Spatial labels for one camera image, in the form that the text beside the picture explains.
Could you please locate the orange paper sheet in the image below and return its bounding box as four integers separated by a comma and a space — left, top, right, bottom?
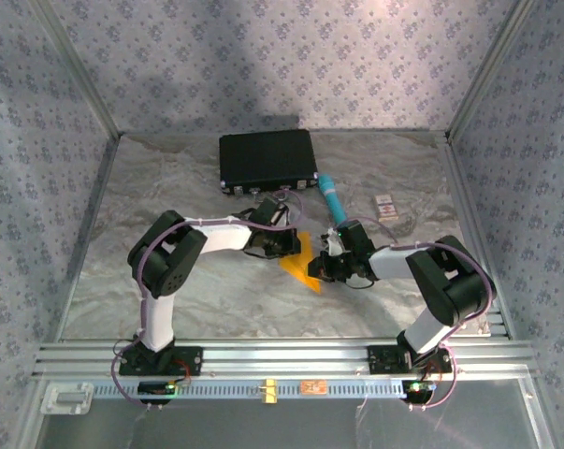
279, 230, 323, 295

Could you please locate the teal marker pen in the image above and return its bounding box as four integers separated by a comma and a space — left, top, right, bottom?
317, 173, 349, 226

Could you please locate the small printed card box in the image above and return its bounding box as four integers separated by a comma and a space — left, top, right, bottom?
373, 194, 400, 222

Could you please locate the black briefcase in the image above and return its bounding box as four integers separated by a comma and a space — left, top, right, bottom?
218, 129, 320, 202

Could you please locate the clear acrylic panel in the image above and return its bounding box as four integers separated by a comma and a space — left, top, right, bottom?
28, 373, 557, 449

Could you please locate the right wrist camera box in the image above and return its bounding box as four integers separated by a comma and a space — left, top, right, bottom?
321, 227, 344, 257

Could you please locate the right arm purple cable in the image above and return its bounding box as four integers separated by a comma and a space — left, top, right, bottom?
351, 217, 496, 413

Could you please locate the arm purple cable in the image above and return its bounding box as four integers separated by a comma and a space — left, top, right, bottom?
351, 217, 496, 413
110, 189, 306, 412

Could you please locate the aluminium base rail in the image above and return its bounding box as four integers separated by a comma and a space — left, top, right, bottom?
33, 340, 538, 378

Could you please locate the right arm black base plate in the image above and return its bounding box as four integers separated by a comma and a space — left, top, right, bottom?
367, 344, 453, 375

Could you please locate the aluminium side rail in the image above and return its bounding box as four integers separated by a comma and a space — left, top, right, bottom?
51, 133, 123, 343
436, 139, 516, 341

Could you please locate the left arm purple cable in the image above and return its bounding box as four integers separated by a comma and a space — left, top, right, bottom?
110, 189, 306, 412

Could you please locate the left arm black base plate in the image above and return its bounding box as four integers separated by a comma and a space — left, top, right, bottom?
118, 344, 204, 376

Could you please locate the slotted grey cable duct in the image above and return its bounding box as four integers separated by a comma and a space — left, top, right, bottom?
92, 377, 407, 398

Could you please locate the aluminium frame post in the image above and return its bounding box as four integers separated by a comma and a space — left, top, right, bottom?
444, 0, 538, 144
28, 0, 123, 139

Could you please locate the grey plastic bracket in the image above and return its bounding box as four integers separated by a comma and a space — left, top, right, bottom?
40, 382, 94, 415

